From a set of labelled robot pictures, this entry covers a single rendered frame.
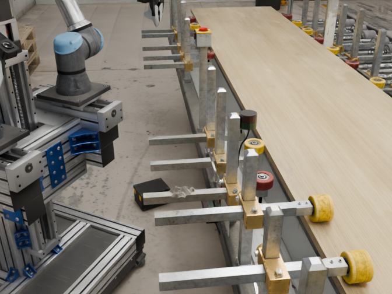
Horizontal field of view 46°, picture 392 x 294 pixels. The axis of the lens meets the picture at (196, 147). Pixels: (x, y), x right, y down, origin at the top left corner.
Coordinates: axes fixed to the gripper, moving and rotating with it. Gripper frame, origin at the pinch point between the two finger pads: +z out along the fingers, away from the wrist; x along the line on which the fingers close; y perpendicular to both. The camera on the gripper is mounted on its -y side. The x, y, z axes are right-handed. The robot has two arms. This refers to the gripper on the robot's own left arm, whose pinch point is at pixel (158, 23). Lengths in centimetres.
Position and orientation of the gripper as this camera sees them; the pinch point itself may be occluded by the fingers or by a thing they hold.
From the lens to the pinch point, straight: 191.4
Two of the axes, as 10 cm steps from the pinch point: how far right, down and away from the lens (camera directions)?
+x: -4.3, 4.3, -8.0
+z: 0.0, 8.8, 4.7
